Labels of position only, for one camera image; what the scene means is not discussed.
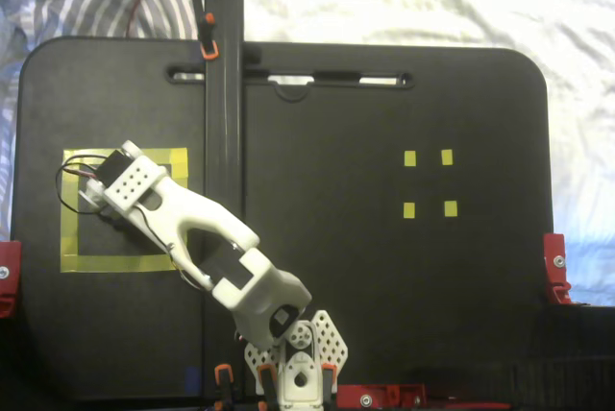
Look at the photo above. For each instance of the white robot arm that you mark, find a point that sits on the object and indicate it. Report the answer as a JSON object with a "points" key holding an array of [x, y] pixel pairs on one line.
{"points": [[202, 209]]}

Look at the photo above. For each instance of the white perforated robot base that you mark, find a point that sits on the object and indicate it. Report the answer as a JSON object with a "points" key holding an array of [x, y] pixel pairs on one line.
{"points": [[331, 339]]}

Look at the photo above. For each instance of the small yellow tape marker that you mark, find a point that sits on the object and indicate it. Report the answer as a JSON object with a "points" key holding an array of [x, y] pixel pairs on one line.
{"points": [[450, 209], [447, 157], [409, 210], [410, 158]]}

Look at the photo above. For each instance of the orange and black spring clamp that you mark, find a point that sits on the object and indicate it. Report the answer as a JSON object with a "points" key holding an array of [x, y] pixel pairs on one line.
{"points": [[207, 41], [265, 375], [224, 377], [329, 375]]}

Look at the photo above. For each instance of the yellow tape square outline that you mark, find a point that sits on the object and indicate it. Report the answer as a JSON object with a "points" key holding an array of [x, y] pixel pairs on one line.
{"points": [[69, 248]]}

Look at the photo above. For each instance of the black backdrop sheet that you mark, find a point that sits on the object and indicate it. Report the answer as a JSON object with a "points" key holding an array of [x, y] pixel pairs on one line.
{"points": [[576, 358]]}

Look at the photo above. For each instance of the black flat rail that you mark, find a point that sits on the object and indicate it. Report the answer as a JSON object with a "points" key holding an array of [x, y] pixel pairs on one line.
{"points": [[223, 118]]}

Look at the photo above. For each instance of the red pole foot bracket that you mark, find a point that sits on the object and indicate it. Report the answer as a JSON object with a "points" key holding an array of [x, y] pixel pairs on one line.
{"points": [[384, 394]]}

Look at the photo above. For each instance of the red plastic bracket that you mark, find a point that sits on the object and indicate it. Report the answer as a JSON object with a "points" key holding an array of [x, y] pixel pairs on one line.
{"points": [[9, 257], [555, 248]]}

